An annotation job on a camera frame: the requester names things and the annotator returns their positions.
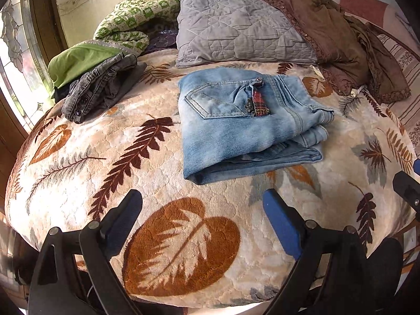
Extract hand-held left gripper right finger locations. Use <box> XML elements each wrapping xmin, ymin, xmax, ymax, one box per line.
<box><xmin>262</xmin><ymin>188</ymin><xmax>375</xmax><ymax>315</ymax></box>

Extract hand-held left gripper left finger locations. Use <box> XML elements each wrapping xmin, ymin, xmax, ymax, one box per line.
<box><xmin>28</xmin><ymin>188</ymin><xmax>143</xmax><ymax>315</ymax></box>

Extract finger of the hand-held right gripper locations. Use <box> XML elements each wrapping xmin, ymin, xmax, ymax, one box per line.
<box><xmin>392</xmin><ymin>159</ymin><xmax>420</xmax><ymax>224</ymax></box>

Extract light blue denim pants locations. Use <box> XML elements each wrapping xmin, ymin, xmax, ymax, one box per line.
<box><xmin>178</xmin><ymin>69</ymin><xmax>335</xmax><ymax>185</ymax></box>

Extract grey denim pants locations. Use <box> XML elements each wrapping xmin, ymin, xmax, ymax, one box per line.
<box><xmin>62</xmin><ymin>54</ymin><xmax>148</xmax><ymax>124</ymax></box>

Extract leaf print fleece blanket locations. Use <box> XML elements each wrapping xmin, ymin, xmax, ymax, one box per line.
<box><xmin>5</xmin><ymin>52</ymin><xmax>417</xmax><ymax>309</ymax></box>

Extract striped beige bedsheet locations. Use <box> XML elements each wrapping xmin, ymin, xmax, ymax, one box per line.
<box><xmin>372</xmin><ymin>23</ymin><xmax>420</xmax><ymax>158</ymax></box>

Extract plain green cloth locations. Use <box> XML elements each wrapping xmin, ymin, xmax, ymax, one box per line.
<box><xmin>48</xmin><ymin>39</ymin><xmax>122</xmax><ymax>99</ymax></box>

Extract brown garment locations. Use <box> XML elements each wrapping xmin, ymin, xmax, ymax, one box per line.
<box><xmin>259</xmin><ymin>0</ymin><xmax>411</xmax><ymax>104</ymax></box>

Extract dark purple cloth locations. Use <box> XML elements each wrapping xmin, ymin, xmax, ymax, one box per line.
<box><xmin>143</xmin><ymin>28</ymin><xmax>178</xmax><ymax>54</ymax></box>

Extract maroon patterned cloth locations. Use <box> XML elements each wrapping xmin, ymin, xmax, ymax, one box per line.
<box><xmin>339</xmin><ymin>0</ymin><xmax>420</xmax><ymax>38</ymax></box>

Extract stained glass window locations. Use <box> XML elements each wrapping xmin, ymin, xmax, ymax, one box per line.
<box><xmin>0</xmin><ymin>0</ymin><xmax>56</xmax><ymax>128</ymax></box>

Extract grey quilted pillow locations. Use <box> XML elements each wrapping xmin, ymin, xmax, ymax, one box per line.
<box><xmin>175</xmin><ymin>0</ymin><xmax>317</xmax><ymax>69</ymax></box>

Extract green patterned quilt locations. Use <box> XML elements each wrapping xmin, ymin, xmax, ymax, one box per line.
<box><xmin>93</xmin><ymin>0</ymin><xmax>181</xmax><ymax>56</ymax></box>

